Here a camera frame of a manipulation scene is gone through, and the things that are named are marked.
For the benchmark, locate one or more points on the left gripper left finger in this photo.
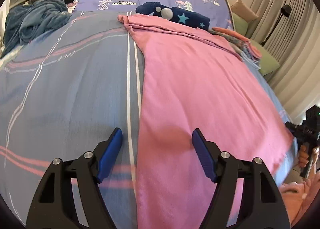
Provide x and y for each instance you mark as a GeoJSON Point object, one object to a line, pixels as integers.
{"type": "Point", "coordinates": [68, 195]}

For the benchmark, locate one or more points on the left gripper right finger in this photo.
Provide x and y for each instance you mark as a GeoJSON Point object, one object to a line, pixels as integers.
{"type": "Point", "coordinates": [246, 195]}

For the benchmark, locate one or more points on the pink shirt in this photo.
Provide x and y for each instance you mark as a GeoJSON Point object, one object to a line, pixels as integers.
{"type": "Point", "coordinates": [193, 79]}

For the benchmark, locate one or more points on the orange right sleeve forearm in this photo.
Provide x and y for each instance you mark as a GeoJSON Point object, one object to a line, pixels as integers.
{"type": "Point", "coordinates": [298, 197]}

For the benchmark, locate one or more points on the folded clothes stack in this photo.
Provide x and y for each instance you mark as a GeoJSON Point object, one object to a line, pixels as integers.
{"type": "Point", "coordinates": [244, 44]}

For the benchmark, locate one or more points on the person's right hand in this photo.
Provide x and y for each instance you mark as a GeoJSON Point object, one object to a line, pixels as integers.
{"type": "Point", "coordinates": [306, 161]}

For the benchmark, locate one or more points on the near green pillow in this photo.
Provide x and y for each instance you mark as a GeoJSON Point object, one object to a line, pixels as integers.
{"type": "Point", "coordinates": [268, 63]}

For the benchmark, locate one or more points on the green pillow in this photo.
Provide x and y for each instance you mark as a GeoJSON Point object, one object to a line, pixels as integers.
{"type": "Point", "coordinates": [268, 63]}
{"type": "Point", "coordinates": [240, 24]}

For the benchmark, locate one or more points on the blue striped bed sheet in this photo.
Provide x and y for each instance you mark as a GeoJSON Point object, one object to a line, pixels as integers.
{"type": "Point", "coordinates": [65, 92]}

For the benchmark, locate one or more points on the beige curtain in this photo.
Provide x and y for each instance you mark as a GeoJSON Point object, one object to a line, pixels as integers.
{"type": "Point", "coordinates": [295, 45]}

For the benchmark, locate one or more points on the black floor lamp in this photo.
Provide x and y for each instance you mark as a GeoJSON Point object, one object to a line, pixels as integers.
{"type": "Point", "coordinates": [285, 11]}

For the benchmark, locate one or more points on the far green pillow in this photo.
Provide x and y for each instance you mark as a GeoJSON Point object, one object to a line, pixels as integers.
{"type": "Point", "coordinates": [240, 24]}

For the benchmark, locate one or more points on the navy star fleece garment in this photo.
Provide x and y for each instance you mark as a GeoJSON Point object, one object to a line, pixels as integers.
{"type": "Point", "coordinates": [175, 14]}

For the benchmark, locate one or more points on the teal fleece blanket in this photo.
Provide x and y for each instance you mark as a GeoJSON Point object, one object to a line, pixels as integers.
{"type": "Point", "coordinates": [27, 22]}

